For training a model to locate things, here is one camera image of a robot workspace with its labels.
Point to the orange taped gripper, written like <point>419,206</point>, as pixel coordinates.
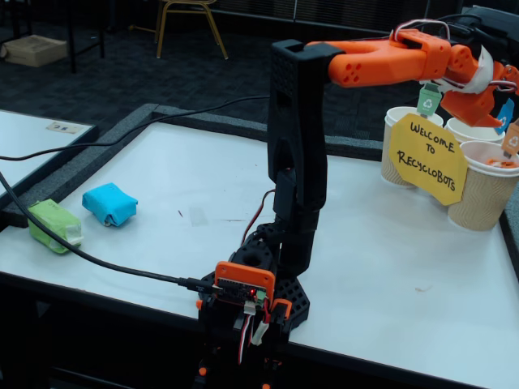
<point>470,106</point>

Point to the orange paper rubbish packet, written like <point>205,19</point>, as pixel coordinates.
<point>503,162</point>

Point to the blue paper rubbish packet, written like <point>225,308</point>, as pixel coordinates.
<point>107,202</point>

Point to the black robot base clamp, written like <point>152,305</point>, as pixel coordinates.
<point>292,291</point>

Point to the green paper rubbish packet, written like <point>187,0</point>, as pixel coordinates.
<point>50,225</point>

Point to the ribbed beige paper cup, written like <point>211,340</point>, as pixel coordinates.
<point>391,178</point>
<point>470,133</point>
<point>482,198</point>

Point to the blue recycling bin tag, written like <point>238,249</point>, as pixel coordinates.
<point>504,119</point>

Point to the green recycling bin tag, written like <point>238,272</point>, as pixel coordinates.
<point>426,103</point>

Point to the orange recycling bin tag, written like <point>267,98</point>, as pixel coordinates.
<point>513,139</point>

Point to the yellow welcome paper sign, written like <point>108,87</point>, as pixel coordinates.
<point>430,162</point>

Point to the short dark grey foam strip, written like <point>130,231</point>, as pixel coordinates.
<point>357,146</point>

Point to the long dark grey foam strip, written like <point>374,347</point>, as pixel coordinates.
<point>182,115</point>

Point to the clear tape patch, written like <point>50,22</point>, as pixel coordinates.
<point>197,215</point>

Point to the black metal table legs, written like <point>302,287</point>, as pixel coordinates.
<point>72,40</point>

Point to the small paper label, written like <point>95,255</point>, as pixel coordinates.
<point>63,127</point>

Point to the white table black edge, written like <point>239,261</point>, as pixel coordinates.
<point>32,138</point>

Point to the brown cardboard box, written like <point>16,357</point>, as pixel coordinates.
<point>34,50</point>

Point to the controller board orange mount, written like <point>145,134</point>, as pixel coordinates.
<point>243,279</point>

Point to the gold metal frame chair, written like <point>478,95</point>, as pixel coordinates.
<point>186,12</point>

